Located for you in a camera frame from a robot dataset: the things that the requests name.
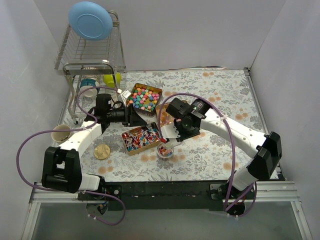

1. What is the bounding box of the yellow-green bowl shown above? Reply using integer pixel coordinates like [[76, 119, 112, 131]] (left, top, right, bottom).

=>
[[103, 72, 122, 88]]

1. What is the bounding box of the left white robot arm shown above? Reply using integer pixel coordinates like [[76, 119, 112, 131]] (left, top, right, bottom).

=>
[[41, 93, 147, 200]]

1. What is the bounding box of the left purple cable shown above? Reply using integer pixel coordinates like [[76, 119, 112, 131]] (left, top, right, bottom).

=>
[[16, 86, 126, 226]]

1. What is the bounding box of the tin of star candies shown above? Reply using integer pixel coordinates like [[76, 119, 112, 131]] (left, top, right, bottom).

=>
[[126, 83, 163, 117]]

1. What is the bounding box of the beige paper cup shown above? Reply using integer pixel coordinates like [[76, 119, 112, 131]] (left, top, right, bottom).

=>
[[51, 124, 73, 144]]

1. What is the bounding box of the teal and white bowl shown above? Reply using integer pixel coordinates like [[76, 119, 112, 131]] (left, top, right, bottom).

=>
[[79, 77, 100, 98]]

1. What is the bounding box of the gold round lid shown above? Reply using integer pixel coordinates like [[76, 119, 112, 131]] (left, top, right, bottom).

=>
[[93, 144, 111, 160]]

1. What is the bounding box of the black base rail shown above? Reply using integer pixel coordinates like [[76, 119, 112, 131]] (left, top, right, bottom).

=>
[[77, 178, 258, 211]]

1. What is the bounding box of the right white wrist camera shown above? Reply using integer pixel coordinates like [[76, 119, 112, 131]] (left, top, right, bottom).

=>
[[160, 122, 181, 142]]

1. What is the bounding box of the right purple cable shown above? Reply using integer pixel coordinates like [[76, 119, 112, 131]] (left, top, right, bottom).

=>
[[156, 92, 258, 217]]

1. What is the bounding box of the patterned small bowl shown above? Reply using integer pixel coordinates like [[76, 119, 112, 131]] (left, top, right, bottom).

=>
[[81, 66, 98, 79]]

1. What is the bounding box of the tin of lollipops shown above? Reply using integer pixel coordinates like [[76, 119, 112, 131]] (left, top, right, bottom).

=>
[[121, 122, 161, 156]]

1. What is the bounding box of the floral table mat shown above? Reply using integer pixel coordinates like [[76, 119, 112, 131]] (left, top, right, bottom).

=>
[[80, 69, 264, 182]]

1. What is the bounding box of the metal dish rack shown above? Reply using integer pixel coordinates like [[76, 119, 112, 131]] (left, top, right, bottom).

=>
[[54, 10, 127, 124]]

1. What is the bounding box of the purple cable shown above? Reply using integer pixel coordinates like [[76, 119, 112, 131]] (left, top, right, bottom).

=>
[[16, 86, 126, 226], [156, 92, 258, 217]]

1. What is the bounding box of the clear plastic scoop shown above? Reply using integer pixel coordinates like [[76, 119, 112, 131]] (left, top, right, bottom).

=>
[[164, 140, 180, 150]]

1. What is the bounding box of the clear glass bowl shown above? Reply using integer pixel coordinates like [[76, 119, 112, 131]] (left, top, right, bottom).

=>
[[157, 145, 174, 159]]

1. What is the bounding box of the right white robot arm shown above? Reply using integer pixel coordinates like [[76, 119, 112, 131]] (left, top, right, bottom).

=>
[[160, 97, 282, 199]]

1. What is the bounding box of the blue plate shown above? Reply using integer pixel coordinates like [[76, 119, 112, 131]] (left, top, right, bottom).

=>
[[68, 1, 113, 41]]

